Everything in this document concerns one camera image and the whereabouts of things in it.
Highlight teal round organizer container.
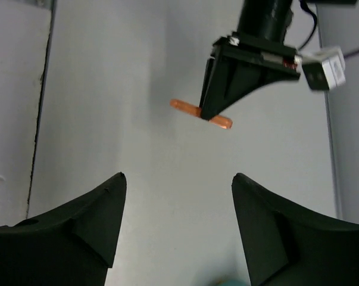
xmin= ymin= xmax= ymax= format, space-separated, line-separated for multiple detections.
xmin=198 ymin=278 xmax=249 ymax=286

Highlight orange highlighter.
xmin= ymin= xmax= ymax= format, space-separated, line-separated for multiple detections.
xmin=170 ymin=99 xmax=233 ymax=129

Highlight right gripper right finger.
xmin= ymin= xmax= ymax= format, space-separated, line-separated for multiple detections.
xmin=232 ymin=173 xmax=359 ymax=285

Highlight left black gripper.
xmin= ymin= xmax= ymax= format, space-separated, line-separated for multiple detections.
xmin=199 ymin=33 xmax=301 ymax=120

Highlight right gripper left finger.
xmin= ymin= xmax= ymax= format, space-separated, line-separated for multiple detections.
xmin=0 ymin=172 xmax=127 ymax=285

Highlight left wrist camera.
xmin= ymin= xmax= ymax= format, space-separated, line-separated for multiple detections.
xmin=301 ymin=46 xmax=346 ymax=92

